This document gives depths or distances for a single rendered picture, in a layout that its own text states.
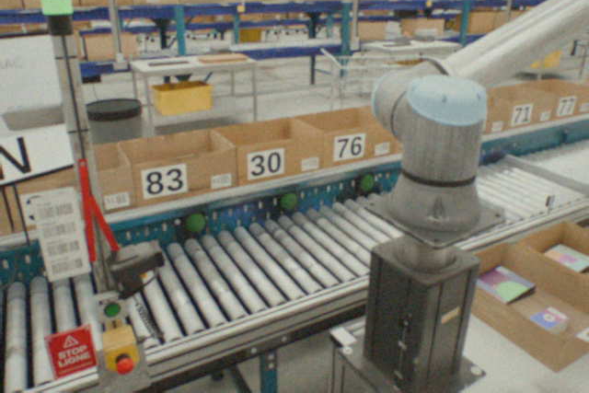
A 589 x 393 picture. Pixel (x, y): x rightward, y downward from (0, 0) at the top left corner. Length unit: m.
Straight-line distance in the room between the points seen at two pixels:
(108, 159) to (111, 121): 2.19
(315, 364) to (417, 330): 1.30
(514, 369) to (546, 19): 0.84
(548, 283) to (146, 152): 1.53
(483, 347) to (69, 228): 1.06
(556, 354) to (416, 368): 0.39
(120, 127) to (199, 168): 2.48
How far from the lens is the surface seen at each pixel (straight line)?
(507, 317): 1.41
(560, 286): 1.64
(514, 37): 1.17
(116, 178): 1.70
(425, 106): 0.90
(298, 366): 2.32
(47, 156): 1.13
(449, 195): 0.95
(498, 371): 1.35
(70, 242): 1.10
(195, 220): 1.75
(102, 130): 4.22
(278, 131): 2.19
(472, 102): 0.91
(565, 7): 1.23
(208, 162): 1.77
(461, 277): 1.08
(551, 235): 1.89
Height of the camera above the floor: 1.64
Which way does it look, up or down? 23 degrees down
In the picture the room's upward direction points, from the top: straight up
